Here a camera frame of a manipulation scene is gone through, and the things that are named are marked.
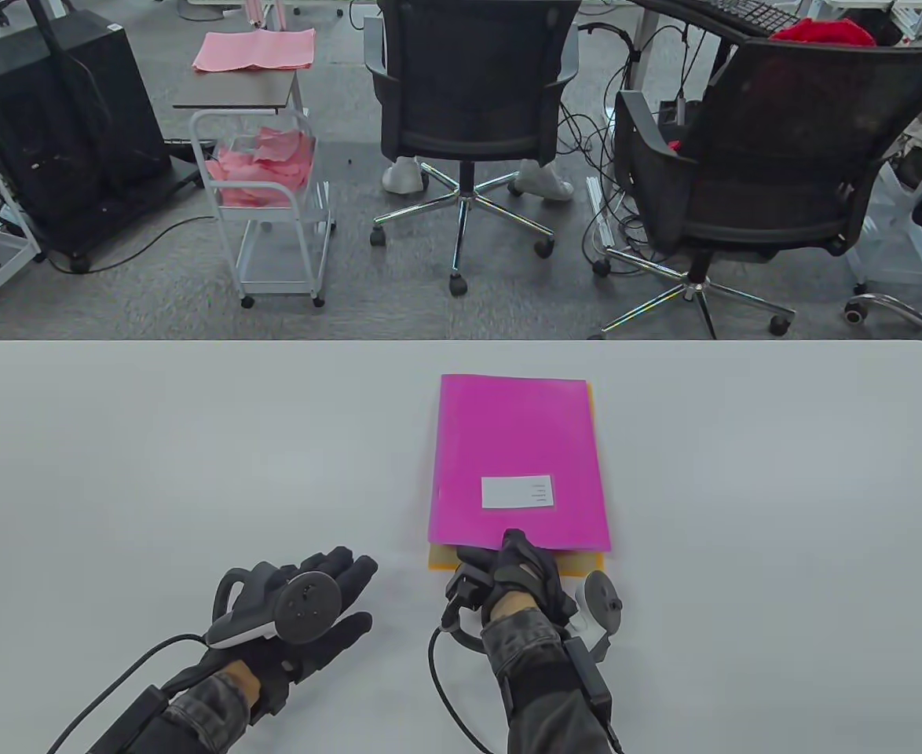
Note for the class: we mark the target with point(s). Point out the person's left hand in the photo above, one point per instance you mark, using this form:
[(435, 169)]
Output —
[(335, 573)]

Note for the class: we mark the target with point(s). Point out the person's right hand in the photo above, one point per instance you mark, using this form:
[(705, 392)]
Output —
[(520, 573)]

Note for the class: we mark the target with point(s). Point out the grey hand controller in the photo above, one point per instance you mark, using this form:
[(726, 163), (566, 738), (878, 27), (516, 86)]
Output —
[(308, 609), (602, 601)]

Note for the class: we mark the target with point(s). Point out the yellow L-shaped folder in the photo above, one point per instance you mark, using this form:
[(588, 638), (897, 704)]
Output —
[(583, 561)]

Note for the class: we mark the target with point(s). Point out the magenta L-shaped folder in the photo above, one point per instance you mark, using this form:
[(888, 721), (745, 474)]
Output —
[(516, 440)]

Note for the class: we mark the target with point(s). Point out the person's right forearm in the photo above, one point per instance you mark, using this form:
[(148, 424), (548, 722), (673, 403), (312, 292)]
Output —
[(539, 683)]

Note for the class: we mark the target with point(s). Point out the person's left forearm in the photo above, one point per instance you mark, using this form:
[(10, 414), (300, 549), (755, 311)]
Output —
[(202, 707)]

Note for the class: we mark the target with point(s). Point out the pile of pink crumpled sheets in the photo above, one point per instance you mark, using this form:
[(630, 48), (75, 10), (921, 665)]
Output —
[(261, 173)]

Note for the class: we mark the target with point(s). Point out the chrome base office chair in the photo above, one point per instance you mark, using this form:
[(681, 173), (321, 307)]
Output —
[(901, 306)]

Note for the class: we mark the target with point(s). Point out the white rolling cart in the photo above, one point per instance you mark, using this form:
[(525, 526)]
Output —
[(233, 93)]

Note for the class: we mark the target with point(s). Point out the black mesh office chair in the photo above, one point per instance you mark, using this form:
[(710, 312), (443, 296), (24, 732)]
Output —
[(469, 71), (791, 133)]

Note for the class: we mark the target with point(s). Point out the black equipment cabinet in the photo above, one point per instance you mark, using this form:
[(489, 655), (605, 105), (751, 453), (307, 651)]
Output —
[(60, 126)]

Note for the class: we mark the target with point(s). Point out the stack of pink sheets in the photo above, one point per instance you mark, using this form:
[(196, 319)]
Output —
[(253, 51)]

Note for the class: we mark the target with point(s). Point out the black keyboard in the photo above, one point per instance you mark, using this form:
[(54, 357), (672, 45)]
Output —
[(744, 14)]

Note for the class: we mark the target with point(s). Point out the red cloth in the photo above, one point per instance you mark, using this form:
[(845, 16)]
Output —
[(818, 33)]

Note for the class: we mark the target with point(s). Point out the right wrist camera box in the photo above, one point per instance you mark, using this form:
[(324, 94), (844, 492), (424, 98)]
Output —
[(587, 679)]

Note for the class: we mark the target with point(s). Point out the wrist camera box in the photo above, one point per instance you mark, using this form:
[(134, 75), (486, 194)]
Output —
[(587, 679), (139, 715)]

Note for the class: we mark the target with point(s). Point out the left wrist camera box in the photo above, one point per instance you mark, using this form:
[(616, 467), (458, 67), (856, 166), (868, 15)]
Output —
[(139, 715)]

